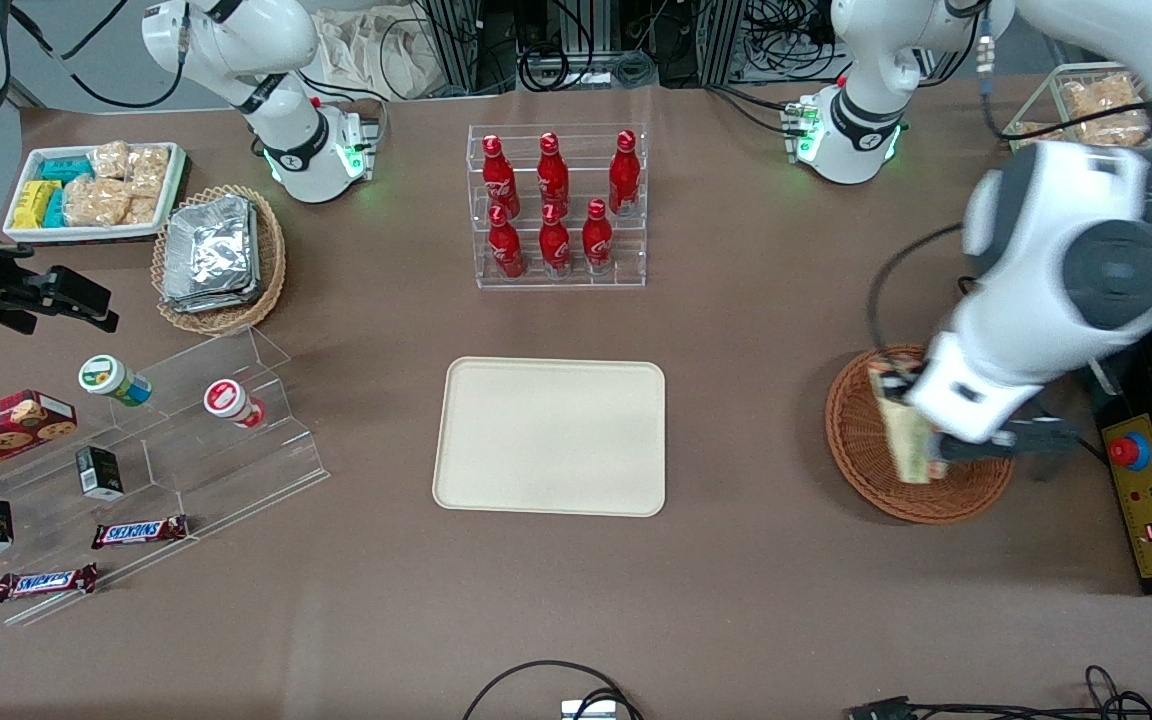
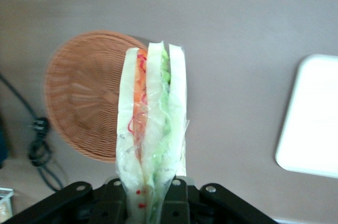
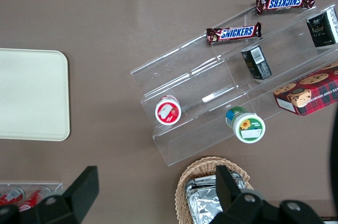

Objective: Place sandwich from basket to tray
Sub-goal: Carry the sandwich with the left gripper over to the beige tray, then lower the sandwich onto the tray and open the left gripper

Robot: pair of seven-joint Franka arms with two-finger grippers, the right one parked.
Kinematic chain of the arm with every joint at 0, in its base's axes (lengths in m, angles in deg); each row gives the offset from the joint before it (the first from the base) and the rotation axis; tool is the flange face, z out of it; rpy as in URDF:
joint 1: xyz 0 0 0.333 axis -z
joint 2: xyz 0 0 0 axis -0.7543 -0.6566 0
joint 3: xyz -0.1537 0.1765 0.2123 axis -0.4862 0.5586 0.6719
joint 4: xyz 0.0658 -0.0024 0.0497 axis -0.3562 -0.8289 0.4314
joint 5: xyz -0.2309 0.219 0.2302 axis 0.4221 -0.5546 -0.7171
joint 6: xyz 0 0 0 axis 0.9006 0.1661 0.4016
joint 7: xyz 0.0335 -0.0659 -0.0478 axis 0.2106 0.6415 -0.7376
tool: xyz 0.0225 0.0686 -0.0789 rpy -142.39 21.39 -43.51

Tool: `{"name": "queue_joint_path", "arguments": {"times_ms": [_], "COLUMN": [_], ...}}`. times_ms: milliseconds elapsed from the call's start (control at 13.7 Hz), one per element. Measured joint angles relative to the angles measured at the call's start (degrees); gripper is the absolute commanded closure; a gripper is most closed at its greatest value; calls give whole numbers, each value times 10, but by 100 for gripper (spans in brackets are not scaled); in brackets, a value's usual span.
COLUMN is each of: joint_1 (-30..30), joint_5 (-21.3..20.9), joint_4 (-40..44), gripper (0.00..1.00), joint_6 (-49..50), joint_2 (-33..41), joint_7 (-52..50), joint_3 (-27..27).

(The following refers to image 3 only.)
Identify black carton with barcode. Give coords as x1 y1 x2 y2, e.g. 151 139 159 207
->
240 44 273 80

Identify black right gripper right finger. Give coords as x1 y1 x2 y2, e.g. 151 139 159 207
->
208 165 266 224

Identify red tartan cookie box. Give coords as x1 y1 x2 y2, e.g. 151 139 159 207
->
273 61 338 117

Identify light tan wicker basket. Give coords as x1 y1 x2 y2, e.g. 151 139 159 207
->
175 156 256 224

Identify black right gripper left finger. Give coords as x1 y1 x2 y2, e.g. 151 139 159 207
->
33 165 100 224

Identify red strawberry yogurt cup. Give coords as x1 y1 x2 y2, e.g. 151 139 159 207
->
154 94 182 126

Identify foil wrapped package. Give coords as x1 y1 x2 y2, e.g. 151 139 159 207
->
184 170 248 195
186 188 225 224

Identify black carton with gold print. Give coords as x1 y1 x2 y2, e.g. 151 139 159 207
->
306 7 338 48

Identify Snickers chocolate bar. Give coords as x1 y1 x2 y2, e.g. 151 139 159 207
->
255 0 316 15
205 21 262 46

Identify clear acrylic stepped shelf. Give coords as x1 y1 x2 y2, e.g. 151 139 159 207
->
130 0 338 167

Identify red soda can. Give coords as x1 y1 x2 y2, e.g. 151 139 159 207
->
18 186 52 211
0 186 26 208

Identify clear acrylic can holder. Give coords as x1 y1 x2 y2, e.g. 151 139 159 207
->
0 180 64 210

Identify cream plastic tray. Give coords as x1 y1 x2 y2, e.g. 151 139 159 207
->
0 48 71 142

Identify green sunflower lid yogurt cup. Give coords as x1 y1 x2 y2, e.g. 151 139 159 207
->
225 106 266 144

